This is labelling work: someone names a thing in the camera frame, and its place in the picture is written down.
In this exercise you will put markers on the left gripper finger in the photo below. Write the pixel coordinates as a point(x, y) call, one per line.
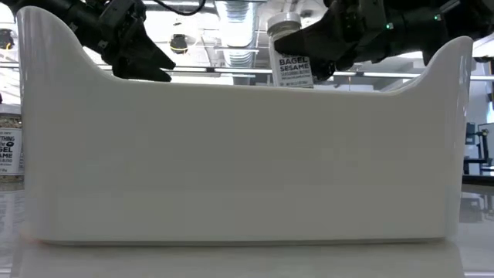
point(143, 73)
point(152, 54)

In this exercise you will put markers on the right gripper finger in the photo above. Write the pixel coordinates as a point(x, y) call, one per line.
point(312, 42)
point(324, 69)

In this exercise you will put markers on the white-lidded bagel seasoning jar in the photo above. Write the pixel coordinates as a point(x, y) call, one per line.
point(291, 69)
point(9, 150)

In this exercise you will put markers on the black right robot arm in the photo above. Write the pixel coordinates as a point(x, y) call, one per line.
point(424, 23)

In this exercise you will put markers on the black ceiling dome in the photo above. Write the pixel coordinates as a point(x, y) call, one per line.
point(178, 43)

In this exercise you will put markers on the long ceiling light bar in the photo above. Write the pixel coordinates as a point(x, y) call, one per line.
point(231, 71)

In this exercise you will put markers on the black hanging fixture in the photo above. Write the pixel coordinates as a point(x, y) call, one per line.
point(5, 38)

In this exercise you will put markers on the pale grey plastic bin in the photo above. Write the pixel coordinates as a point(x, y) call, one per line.
point(247, 162)

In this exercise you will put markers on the black equipment stand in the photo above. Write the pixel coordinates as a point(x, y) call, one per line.
point(469, 133)

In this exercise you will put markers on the black background table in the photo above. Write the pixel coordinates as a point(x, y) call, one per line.
point(478, 179)

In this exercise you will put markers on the ribbed silver duct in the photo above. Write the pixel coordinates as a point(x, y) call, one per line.
point(237, 34)

